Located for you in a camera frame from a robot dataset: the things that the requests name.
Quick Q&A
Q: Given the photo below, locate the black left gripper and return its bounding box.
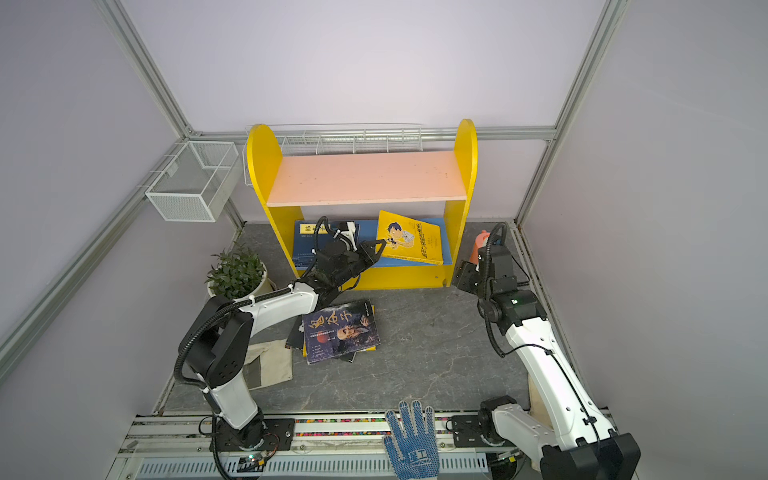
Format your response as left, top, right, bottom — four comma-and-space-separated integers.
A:
335, 239, 387, 287

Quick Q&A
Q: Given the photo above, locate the yellow cartoon cover book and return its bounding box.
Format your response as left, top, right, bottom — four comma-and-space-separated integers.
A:
376, 210, 444, 265

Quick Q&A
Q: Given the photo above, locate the dark blue book yellow label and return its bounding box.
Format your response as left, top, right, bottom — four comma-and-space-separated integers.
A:
292, 220, 334, 270

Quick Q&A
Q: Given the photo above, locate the purple book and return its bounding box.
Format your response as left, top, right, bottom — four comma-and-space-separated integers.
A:
301, 298, 382, 365

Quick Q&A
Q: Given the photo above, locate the black wolf cover book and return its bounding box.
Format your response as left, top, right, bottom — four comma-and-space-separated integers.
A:
284, 316, 305, 351

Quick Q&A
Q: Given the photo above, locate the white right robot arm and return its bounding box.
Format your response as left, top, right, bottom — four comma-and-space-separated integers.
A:
455, 243, 641, 479

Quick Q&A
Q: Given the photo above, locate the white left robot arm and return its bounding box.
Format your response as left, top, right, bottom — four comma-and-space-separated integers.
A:
173, 240, 385, 451

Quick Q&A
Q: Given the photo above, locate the pink upper shelf board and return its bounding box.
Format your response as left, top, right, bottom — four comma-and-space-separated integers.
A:
266, 151, 478, 208

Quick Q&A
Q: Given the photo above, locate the white plastic plant pot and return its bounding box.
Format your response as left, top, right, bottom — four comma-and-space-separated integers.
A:
235, 268, 276, 301

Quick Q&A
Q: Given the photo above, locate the green potted plant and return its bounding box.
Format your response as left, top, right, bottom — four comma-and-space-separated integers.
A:
205, 246, 267, 300

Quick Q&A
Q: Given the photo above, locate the cream leather glove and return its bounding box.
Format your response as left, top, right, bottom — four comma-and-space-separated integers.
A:
528, 376, 554, 430

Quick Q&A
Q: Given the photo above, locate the beige grey work glove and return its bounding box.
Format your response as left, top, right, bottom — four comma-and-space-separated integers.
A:
243, 340, 293, 390

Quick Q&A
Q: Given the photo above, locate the white mesh basket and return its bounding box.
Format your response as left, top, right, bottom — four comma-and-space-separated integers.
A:
145, 141, 243, 223

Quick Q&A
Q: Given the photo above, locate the blue dotted knit glove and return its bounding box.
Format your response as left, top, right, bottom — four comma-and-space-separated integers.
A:
383, 400, 440, 480

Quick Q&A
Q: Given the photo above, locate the white wire basket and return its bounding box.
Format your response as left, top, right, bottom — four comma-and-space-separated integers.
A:
270, 123, 426, 156

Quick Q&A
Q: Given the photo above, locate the metal base rail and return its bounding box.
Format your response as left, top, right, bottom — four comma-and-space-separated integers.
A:
107, 411, 541, 479

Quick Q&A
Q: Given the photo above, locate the aluminium frame post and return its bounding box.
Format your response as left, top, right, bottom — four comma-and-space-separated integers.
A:
92, 0, 194, 139

